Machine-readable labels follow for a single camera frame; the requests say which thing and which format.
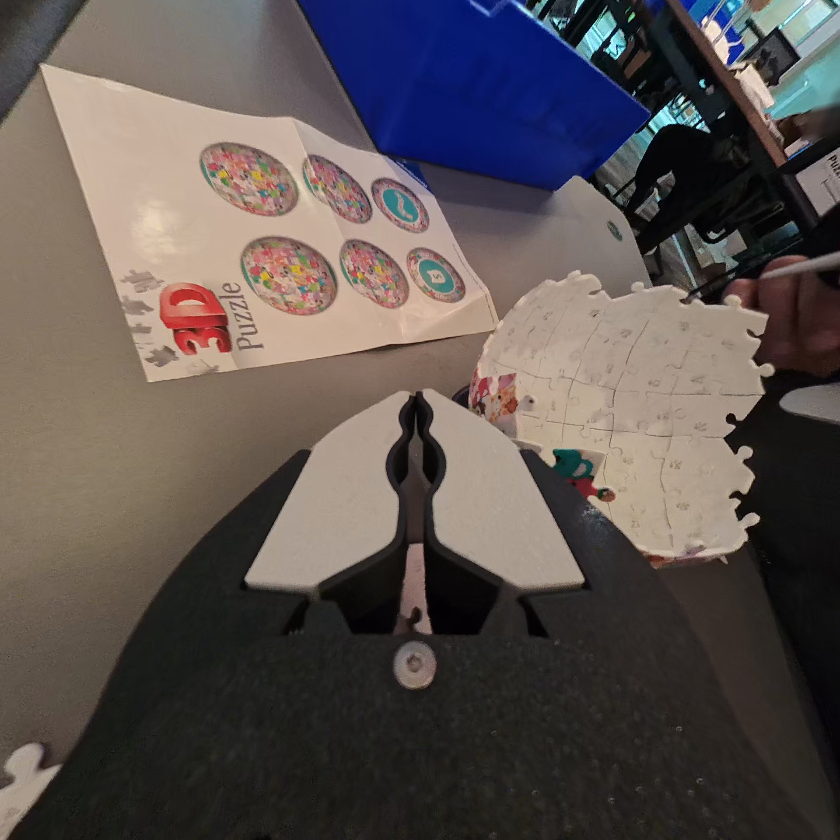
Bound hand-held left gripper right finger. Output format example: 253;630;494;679
417;389;586;634

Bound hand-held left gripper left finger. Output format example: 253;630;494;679
243;390;418;634

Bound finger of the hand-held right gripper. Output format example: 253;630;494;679
682;251;840;304

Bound colourful puzzle ball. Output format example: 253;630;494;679
469;270;775;569

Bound white puzzle piece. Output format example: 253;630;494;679
0;742;63;821

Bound person's right forearm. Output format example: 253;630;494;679
802;200;840;290

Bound puzzle instruction sheet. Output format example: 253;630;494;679
41;63;500;383

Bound person's right hand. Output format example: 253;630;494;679
727;266;840;378

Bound black office chair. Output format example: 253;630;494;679
623;125;788;253

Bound wooden top table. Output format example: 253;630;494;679
659;0;811;217

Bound blue plastic bin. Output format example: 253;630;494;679
295;0;651;191

